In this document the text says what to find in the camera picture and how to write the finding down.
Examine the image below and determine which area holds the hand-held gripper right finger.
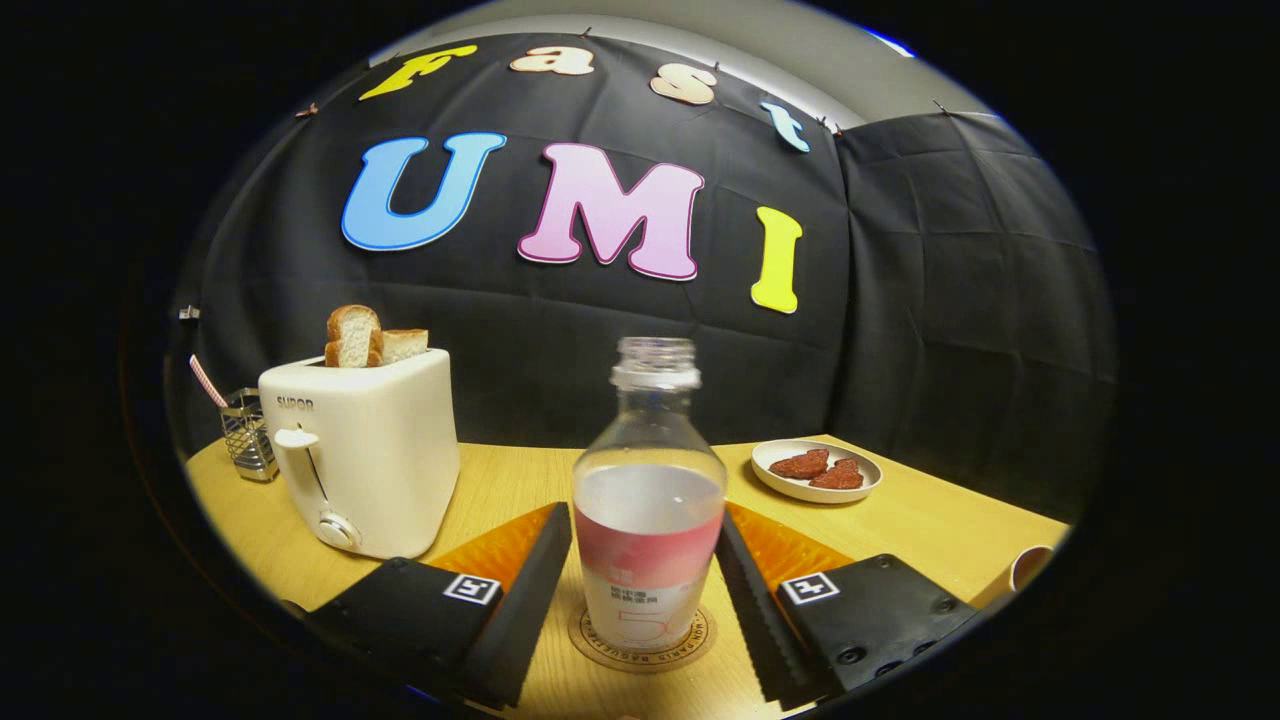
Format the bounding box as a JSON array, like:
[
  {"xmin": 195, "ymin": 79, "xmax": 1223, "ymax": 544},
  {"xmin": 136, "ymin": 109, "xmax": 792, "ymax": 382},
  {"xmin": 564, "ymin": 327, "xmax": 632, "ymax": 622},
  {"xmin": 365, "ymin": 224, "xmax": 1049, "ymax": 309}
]
[{"xmin": 713, "ymin": 500, "xmax": 979, "ymax": 713}]

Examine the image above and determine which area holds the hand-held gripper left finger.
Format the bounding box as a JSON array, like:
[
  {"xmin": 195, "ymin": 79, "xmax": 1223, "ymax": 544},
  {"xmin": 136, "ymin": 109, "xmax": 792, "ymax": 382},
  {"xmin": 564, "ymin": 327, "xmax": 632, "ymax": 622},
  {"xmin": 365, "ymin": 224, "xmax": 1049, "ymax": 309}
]
[{"xmin": 283, "ymin": 500, "xmax": 574, "ymax": 711}]

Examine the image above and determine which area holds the round wooden coaster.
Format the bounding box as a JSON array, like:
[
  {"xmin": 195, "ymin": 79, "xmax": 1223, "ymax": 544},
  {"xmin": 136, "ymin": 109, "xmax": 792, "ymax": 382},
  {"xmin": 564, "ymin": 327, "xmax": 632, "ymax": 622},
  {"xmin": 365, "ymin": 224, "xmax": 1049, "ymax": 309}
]
[{"xmin": 568, "ymin": 600, "xmax": 719, "ymax": 674}]

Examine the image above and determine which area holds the clear plastic juice bottle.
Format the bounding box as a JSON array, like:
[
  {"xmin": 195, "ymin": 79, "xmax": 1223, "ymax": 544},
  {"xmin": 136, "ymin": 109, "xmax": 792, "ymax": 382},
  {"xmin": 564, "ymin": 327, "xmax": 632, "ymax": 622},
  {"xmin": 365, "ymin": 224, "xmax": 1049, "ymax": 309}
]
[{"xmin": 572, "ymin": 337, "xmax": 728, "ymax": 653}]

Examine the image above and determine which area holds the cream cup with wooden handle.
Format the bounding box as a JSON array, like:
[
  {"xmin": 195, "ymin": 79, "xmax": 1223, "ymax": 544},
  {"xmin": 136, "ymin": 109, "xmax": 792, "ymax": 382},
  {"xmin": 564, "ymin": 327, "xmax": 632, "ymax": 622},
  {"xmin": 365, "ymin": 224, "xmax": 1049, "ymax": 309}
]
[{"xmin": 1008, "ymin": 545, "xmax": 1056, "ymax": 593}]

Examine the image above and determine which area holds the white oval plate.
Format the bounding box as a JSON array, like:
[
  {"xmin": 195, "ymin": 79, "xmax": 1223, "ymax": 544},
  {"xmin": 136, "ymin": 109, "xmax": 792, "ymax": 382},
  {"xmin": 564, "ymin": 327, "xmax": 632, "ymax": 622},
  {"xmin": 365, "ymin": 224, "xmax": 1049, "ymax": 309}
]
[{"xmin": 751, "ymin": 439, "xmax": 884, "ymax": 504}]

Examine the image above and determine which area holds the wooden table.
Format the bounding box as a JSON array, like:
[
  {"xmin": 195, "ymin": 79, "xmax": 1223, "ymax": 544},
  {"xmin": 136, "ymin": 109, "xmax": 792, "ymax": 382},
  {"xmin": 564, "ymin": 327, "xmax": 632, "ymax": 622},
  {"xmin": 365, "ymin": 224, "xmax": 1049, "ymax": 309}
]
[{"xmin": 185, "ymin": 435, "xmax": 1073, "ymax": 720}]

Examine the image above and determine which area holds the red meat piece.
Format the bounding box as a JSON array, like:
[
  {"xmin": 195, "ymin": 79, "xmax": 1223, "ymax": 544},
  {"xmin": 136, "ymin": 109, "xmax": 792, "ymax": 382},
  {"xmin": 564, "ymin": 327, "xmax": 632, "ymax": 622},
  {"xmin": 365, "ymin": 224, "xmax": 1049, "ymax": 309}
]
[
  {"xmin": 808, "ymin": 458, "xmax": 865, "ymax": 491},
  {"xmin": 768, "ymin": 448, "xmax": 831, "ymax": 480}
]

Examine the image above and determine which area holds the white toaster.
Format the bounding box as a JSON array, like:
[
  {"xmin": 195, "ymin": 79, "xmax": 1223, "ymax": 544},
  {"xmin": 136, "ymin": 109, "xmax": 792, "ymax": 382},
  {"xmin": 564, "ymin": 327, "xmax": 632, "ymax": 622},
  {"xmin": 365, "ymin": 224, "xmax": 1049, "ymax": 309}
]
[{"xmin": 258, "ymin": 348, "xmax": 462, "ymax": 561}]

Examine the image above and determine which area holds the square bread slice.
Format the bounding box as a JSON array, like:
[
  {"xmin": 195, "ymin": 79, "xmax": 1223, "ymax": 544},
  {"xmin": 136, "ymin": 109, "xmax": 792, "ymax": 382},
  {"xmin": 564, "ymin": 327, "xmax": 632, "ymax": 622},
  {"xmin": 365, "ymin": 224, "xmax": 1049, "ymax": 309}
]
[{"xmin": 380, "ymin": 329, "xmax": 430, "ymax": 366}]

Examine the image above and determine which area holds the rounded bread slice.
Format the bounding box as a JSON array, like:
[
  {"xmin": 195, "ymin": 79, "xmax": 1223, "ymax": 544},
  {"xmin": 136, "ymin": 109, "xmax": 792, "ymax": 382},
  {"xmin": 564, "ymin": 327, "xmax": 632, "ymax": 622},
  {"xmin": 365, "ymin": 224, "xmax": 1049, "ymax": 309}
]
[{"xmin": 324, "ymin": 305, "xmax": 384, "ymax": 368}]

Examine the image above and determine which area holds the striped drinking straw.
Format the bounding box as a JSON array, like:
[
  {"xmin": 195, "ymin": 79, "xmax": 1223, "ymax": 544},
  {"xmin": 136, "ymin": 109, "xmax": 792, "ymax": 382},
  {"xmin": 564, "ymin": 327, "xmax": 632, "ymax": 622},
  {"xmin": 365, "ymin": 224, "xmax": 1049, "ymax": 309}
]
[{"xmin": 189, "ymin": 354, "xmax": 230, "ymax": 410}]

